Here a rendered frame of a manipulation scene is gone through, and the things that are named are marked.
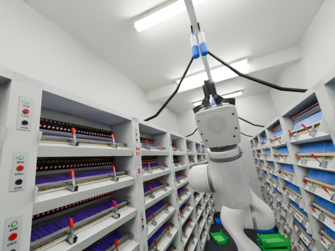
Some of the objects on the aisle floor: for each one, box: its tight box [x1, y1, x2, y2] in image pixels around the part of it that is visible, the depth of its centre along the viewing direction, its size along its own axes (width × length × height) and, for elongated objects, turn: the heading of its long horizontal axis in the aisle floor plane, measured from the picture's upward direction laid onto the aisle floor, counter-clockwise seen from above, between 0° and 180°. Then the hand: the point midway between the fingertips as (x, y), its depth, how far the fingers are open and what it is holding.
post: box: [152, 129, 184, 251], centre depth 168 cm, size 20×9×178 cm, turn 42°
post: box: [111, 116, 148, 251], centre depth 105 cm, size 20×9×178 cm, turn 42°
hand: (209, 87), depth 39 cm, fingers closed
